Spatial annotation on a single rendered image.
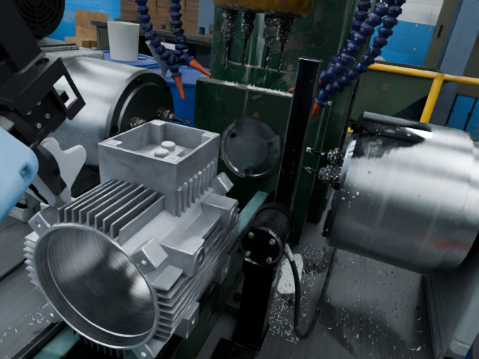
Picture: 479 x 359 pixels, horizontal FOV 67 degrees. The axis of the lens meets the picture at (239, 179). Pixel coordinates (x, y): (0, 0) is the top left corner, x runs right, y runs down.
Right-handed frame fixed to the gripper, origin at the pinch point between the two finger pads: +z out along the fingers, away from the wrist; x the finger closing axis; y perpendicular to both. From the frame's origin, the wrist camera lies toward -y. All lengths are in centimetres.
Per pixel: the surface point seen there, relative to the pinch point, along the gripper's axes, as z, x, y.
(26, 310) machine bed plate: 28.6, 16.7, -9.0
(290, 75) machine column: 24, -9, 57
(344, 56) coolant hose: 1.9, -23.0, 35.3
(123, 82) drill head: 11.7, 15.9, 30.8
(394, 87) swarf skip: 263, -49, 362
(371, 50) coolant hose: 4.1, -26.2, 41.1
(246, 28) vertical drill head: 8.6, -2.1, 48.9
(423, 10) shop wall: 242, -61, 500
